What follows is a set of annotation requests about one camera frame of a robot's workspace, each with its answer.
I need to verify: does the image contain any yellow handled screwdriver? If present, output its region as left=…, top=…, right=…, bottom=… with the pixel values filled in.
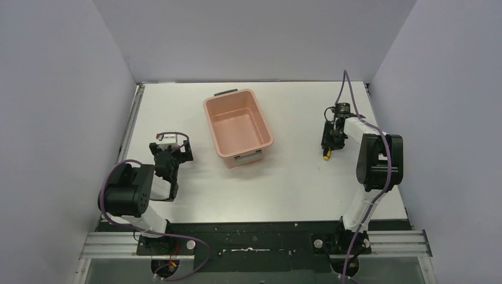
left=323, top=147, right=331, bottom=160

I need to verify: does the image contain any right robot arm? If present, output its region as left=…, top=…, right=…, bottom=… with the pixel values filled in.
left=321, top=115, right=404, bottom=232

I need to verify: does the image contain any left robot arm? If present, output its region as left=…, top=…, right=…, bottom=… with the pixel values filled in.
left=98, top=140, right=194, bottom=238

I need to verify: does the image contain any aluminium rail frame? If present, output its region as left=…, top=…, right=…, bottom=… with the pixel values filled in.
left=73, top=82, right=437, bottom=283

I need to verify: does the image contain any pink plastic bin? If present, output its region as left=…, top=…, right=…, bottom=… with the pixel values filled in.
left=203, top=89, right=274, bottom=169

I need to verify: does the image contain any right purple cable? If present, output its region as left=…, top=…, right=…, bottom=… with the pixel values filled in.
left=335, top=70, right=393, bottom=284

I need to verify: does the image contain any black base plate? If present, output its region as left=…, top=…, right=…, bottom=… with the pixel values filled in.
left=83, top=220, right=427, bottom=281

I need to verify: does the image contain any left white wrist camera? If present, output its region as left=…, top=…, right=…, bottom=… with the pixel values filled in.
left=156, top=131, right=178, bottom=147

